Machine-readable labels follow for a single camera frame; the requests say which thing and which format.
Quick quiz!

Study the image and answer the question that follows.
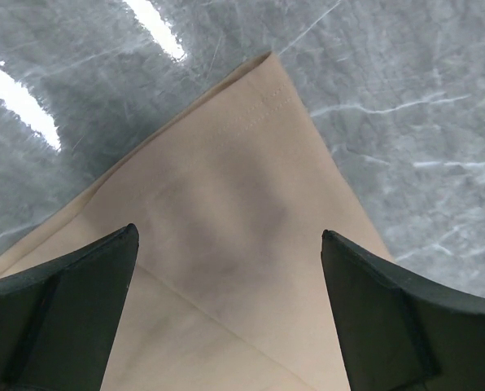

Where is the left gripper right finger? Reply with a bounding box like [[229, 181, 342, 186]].
[[321, 231, 485, 390]]

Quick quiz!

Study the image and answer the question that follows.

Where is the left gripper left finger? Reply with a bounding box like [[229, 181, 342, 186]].
[[0, 224, 139, 390]]

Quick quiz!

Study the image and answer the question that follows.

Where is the beige t shirt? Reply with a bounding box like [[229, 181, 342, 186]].
[[0, 53, 389, 390]]

